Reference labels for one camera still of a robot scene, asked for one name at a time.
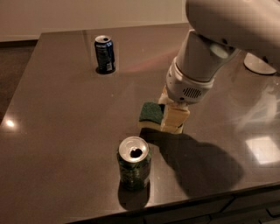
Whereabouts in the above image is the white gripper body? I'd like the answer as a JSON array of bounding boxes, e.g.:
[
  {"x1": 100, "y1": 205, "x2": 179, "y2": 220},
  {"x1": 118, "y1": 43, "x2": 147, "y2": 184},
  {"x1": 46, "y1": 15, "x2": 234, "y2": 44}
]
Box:
[{"x1": 166, "y1": 58, "x2": 214, "y2": 104}]

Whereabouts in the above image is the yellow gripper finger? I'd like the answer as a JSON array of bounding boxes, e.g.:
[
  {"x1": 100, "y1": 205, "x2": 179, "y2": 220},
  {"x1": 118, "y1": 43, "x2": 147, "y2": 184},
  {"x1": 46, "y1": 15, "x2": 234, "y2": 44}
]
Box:
[
  {"x1": 158, "y1": 86, "x2": 172, "y2": 105},
  {"x1": 160, "y1": 104, "x2": 190, "y2": 134}
]

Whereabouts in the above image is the green and yellow sponge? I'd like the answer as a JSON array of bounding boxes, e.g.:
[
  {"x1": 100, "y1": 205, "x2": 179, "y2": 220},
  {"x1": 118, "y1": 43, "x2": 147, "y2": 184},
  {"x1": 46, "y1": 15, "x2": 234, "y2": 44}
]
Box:
[{"x1": 138, "y1": 102, "x2": 165, "y2": 130}]

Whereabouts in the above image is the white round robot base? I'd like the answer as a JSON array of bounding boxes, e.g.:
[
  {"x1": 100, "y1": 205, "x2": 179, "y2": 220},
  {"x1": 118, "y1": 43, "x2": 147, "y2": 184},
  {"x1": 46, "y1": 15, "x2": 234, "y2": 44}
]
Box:
[{"x1": 243, "y1": 53, "x2": 277, "y2": 75}]

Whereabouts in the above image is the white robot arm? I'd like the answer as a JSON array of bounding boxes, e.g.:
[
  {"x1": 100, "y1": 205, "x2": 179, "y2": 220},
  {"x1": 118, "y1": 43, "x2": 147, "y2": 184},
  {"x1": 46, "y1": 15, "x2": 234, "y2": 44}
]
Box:
[{"x1": 159, "y1": 0, "x2": 280, "y2": 134}]

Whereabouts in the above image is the green soda can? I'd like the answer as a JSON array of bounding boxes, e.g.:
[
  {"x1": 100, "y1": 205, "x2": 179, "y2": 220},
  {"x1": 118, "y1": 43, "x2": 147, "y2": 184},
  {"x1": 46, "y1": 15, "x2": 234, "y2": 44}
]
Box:
[{"x1": 116, "y1": 136, "x2": 151, "y2": 191}]

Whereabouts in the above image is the blue soda can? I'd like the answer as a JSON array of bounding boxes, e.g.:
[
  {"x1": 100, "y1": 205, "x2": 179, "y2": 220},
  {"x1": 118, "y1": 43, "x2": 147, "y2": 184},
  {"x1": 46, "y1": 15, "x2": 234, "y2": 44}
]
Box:
[{"x1": 94, "y1": 35, "x2": 116, "y2": 74}]

